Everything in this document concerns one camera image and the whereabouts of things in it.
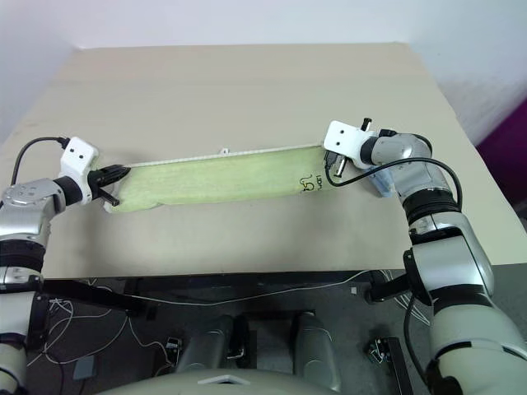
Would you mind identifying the black floor bar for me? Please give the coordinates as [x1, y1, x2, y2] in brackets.
[385, 337, 414, 395]

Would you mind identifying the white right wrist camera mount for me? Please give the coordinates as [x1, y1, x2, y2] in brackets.
[322, 120, 378, 169]

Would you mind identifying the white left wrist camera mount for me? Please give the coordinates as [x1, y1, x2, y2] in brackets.
[60, 137, 100, 206]

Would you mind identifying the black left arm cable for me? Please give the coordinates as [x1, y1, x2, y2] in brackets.
[11, 137, 69, 187]

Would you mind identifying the purple object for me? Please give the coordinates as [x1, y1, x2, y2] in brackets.
[474, 103, 527, 216]

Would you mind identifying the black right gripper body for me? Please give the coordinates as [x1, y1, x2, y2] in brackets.
[322, 149, 349, 179]

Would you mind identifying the grey robot torso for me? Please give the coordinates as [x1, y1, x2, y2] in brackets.
[93, 364, 333, 395]

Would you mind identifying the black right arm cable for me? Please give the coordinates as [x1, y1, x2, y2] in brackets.
[324, 159, 463, 207]

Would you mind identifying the black cable at right shoulder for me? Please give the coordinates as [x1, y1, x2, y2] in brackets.
[402, 302, 431, 382]

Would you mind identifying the black floor clamp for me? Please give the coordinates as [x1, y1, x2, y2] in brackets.
[366, 337, 390, 365]
[164, 337, 184, 364]

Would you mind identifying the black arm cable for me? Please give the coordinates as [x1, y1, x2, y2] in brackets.
[11, 137, 69, 187]
[324, 159, 463, 207]

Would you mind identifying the small grey floor box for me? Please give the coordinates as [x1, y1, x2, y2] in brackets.
[72, 358, 98, 381]

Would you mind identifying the light blue plastic piece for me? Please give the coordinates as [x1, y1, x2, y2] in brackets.
[369, 166, 397, 199]

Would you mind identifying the thin white string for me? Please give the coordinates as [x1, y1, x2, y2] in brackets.
[48, 268, 374, 309]

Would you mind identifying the grey rounded robot leg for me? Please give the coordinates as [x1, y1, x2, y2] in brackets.
[287, 311, 343, 393]
[175, 315, 249, 376]

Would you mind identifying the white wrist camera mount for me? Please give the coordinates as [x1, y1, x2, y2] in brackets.
[60, 137, 100, 206]
[322, 120, 378, 169]

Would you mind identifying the light green towel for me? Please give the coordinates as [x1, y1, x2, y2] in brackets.
[105, 142, 332, 214]

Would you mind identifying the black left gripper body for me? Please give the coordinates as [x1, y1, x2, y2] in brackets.
[86, 166, 112, 196]

